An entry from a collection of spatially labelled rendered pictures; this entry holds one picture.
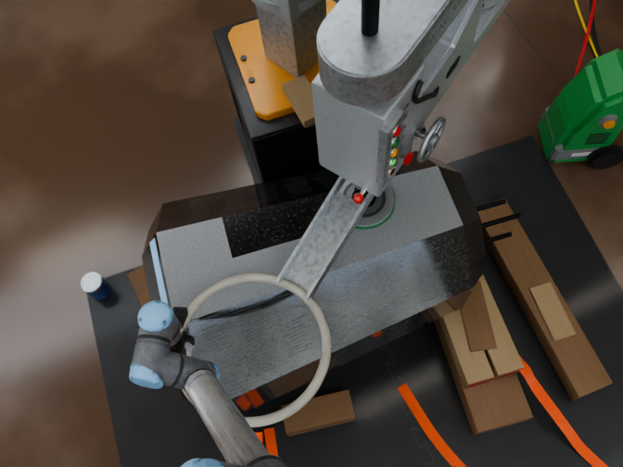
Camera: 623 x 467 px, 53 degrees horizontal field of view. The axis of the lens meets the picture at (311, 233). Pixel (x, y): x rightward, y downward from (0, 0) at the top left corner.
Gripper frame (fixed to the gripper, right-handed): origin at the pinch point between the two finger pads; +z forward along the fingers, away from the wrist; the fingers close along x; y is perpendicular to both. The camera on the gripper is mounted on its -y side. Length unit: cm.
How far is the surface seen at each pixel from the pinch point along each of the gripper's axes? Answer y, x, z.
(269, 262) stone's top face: -31.6, 24.3, 1.8
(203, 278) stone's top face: -24.6, 2.4, 3.2
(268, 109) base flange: -100, 16, 7
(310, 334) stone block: -12.0, 39.7, 16.4
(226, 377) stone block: 4.1, 11.9, 22.3
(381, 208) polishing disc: -52, 61, -4
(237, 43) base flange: -133, -1, 6
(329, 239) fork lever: -36, 45, -11
